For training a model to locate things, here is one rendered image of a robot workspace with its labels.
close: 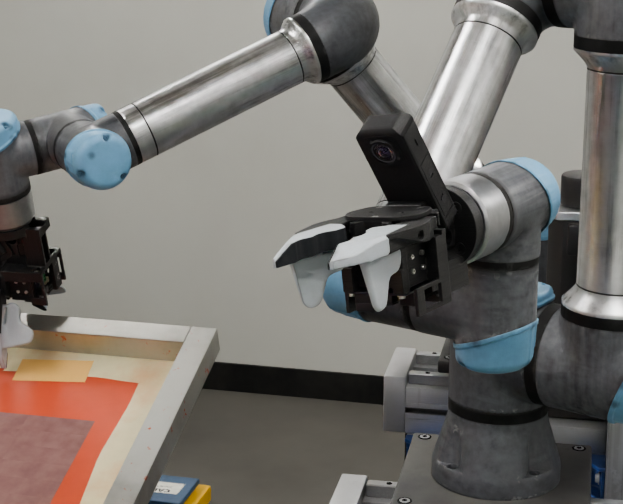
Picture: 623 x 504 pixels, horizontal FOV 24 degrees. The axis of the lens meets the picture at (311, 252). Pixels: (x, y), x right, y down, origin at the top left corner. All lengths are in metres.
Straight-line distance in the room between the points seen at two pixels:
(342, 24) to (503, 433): 0.60
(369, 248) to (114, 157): 0.79
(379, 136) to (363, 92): 0.94
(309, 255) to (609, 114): 0.50
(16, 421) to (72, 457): 0.12
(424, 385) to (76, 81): 3.44
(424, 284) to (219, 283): 4.28
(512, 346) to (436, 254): 0.20
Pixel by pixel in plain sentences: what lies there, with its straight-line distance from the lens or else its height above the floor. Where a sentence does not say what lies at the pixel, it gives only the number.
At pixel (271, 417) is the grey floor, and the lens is 5.29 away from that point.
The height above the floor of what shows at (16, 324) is 1.34.
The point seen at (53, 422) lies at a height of 1.23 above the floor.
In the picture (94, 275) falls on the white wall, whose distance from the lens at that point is 5.60.
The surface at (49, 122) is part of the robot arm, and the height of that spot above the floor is 1.62.
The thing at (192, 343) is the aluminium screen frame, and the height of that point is 1.31.
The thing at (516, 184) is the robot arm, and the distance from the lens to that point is 1.31.
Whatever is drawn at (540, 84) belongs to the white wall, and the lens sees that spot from 5.04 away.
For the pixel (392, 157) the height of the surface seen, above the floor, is 1.73.
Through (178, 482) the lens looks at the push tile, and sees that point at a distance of 2.43.
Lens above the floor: 1.97
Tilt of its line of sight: 15 degrees down
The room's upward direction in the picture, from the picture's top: straight up
